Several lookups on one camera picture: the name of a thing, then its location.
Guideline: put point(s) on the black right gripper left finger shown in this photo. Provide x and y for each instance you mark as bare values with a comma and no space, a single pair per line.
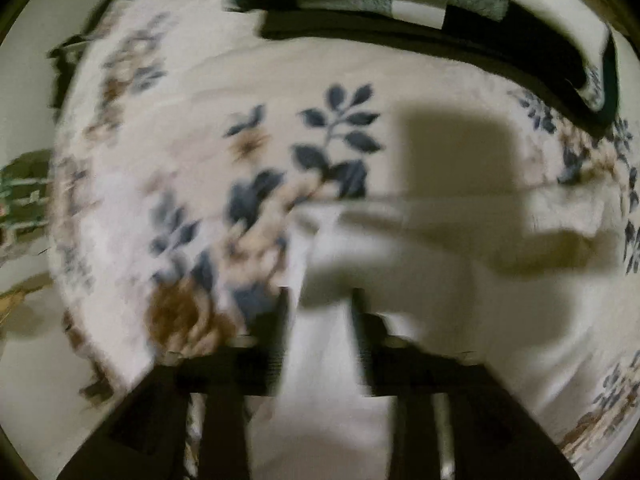
144,437

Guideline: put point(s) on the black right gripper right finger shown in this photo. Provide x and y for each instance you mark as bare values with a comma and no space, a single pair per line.
450,420

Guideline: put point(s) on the white knitted sock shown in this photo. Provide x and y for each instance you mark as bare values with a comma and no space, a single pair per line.
518,282

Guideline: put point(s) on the floral fleece blanket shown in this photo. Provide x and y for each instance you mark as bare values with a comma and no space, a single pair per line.
188,138

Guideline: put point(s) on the black fabric storage organizer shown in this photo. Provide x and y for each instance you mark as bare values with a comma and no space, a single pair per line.
559,49

